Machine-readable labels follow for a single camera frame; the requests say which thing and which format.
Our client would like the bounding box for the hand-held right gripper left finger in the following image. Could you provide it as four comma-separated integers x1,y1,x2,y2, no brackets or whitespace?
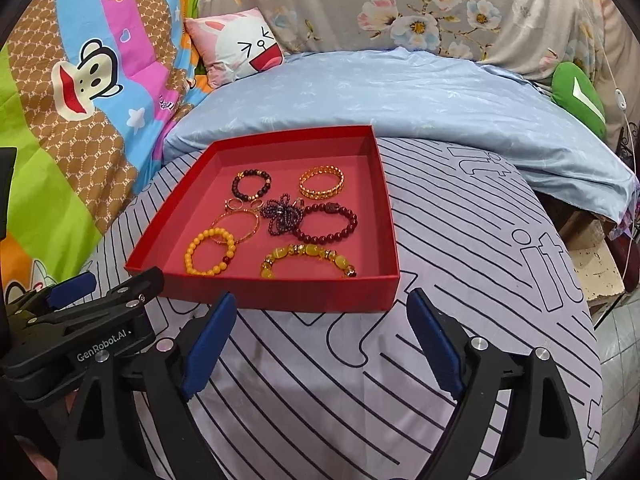
59,291,237,480

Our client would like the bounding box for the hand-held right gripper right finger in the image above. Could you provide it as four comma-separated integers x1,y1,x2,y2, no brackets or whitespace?
406,287,586,480

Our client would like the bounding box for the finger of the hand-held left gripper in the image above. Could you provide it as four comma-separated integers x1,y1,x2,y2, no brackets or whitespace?
30,266,165,331
7,271,98,318

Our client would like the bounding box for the yellow round bead bracelet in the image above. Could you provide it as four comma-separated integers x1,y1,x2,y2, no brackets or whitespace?
185,227,237,277

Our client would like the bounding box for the thin gold bangle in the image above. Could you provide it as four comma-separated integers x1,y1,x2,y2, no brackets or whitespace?
209,209,262,246

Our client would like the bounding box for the chunky yellow stone bracelet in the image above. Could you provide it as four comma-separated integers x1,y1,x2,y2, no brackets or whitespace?
259,242,358,280

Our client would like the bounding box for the dark red bead bracelet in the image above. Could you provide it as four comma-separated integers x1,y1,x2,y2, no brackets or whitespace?
292,202,359,245

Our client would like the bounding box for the dark purple bead string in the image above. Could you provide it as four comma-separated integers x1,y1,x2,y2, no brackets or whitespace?
260,192,306,236

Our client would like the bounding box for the red cardboard box tray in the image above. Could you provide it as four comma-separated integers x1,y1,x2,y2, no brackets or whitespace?
124,125,401,313

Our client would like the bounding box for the cartoon monkey blanket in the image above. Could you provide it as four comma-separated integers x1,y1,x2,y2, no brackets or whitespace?
0,0,211,306

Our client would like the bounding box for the cardboard piece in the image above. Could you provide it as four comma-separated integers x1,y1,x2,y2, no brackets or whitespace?
560,210,626,306

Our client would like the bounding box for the light blue pillow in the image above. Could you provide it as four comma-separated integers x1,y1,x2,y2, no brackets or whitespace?
162,47,636,223

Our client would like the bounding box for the pink bunny cushion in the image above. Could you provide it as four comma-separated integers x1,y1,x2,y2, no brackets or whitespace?
184,7,286,88

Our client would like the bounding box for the green cushion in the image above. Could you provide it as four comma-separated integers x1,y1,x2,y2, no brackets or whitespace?
550,61,607,141

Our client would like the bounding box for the grey floral sheet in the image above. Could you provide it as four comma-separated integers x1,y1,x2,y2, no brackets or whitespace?
197,0,616,86

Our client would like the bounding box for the dark brown bead bracelet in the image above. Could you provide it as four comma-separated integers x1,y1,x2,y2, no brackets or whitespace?
231,169,272,202

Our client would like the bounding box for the gold chain bracelet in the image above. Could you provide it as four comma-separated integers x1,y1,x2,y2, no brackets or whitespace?
299,165,346,200

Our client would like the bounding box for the white cable with switch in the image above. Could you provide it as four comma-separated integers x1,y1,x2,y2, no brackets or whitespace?
597,45,640,281

